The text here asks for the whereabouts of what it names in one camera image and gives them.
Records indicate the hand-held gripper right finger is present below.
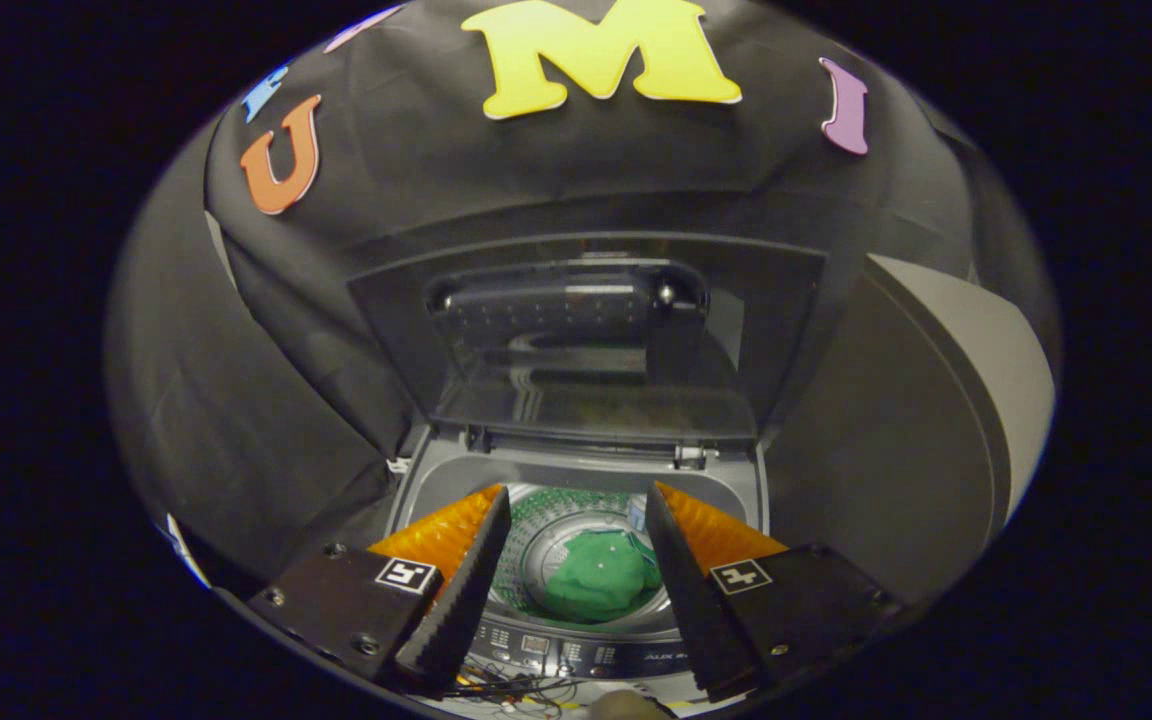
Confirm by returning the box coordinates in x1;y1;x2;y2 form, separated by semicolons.
644;480;905;703

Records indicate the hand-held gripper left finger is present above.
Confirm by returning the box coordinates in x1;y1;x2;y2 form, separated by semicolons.
248;484;513;691

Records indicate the green polo shirt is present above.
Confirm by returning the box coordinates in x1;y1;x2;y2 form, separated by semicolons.
541;530;664;624

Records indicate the beige cabinet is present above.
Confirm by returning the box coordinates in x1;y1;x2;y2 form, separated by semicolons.
766;253;1057;606

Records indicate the black backdrop cloth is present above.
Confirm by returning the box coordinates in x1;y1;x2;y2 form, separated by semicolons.
104;0;1062;591

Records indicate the thin black cable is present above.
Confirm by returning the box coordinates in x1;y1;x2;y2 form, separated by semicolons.
436;665;587;713

